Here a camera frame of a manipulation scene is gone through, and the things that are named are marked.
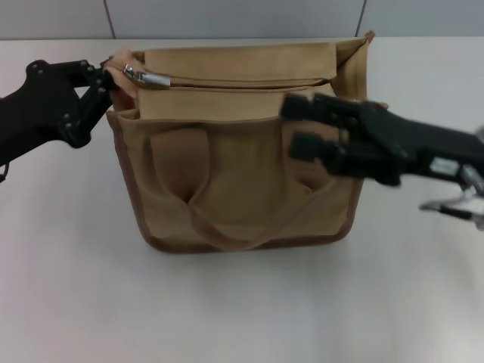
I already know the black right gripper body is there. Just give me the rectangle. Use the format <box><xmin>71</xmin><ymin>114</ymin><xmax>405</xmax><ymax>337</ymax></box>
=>
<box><xmin>340</xmin><ymin>101</ymin><xmax>484</xmax><ymax>187</ymax></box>

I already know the silver metal zipper pull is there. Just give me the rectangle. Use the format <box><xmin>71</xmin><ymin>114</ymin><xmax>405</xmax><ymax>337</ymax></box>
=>
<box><xmin>123</xmin><ymin>63</ymin><xmax>172</xmax><ymax>90</ymax></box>

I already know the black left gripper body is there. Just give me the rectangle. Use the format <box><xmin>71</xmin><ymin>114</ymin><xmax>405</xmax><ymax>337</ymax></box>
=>
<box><xmin>0</xmin><ymin>60</ymin><xmax>82</xmax><ymax>168</ymax></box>

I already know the right gripper cable with plug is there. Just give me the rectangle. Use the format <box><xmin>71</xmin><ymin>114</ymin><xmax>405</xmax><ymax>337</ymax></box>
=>
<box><xmin>418</xmin><ymin>166</ymin><xmax>484</xmax><ymax>230</ymax></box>

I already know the khaki canvas food bag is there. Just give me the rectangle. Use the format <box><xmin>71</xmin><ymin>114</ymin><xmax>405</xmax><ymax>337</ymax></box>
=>
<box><xmin>101</xmin><ymin>30</ymin><xmax>389</xmax><ymax>255</ymax></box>

